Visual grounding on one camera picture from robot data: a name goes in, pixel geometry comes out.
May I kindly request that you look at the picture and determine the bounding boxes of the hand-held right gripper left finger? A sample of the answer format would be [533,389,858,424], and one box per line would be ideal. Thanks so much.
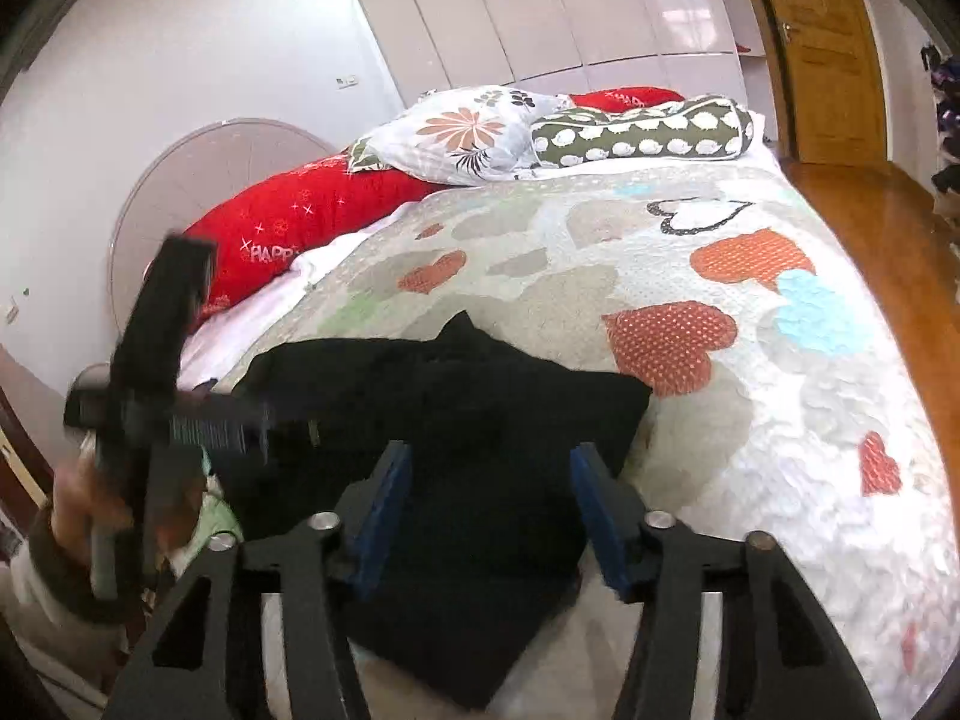
[105,439,415,720]

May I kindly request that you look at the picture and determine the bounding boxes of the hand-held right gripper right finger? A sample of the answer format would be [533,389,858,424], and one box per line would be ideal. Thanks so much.
[568,442,882,720]

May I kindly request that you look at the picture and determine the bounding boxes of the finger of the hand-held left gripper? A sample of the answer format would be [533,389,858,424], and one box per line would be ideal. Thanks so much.
[262,405,327,455]

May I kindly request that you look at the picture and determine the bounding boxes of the black pants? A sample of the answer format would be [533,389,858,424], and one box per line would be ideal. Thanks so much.
[214,311,653,713]

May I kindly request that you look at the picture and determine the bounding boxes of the person's left forearm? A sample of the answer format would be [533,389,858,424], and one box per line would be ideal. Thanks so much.
[0,506,151,695]

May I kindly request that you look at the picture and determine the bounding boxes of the person's left hand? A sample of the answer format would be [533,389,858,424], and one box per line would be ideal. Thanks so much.
[51,450,218,587]

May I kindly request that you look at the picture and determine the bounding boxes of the brown wooden furniture edge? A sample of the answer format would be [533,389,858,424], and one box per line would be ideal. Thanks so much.
[0,345,55,541]

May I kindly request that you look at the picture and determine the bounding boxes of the quilted heart print bedspread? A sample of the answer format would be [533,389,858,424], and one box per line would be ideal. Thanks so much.
[161,161,953,720]

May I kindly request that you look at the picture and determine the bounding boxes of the round grey headboard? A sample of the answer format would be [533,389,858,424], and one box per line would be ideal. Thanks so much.
[109,118,338,338]

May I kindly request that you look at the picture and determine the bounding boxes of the white floral pillow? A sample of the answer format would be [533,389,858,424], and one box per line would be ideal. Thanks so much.
[346,85,578,187]

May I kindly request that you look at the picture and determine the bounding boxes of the green white-patterned bolster pillow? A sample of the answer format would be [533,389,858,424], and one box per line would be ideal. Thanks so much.
[531,95,758,168]

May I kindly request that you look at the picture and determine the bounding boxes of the white glossy wardrobe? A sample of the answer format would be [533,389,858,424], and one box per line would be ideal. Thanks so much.
[330,0,751,110]

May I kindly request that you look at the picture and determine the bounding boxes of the wooden door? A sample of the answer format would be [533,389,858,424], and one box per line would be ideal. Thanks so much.
[739,0,890,166]

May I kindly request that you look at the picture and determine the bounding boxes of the white shoe rack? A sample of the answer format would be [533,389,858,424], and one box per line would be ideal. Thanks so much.
[919,41,960,256]

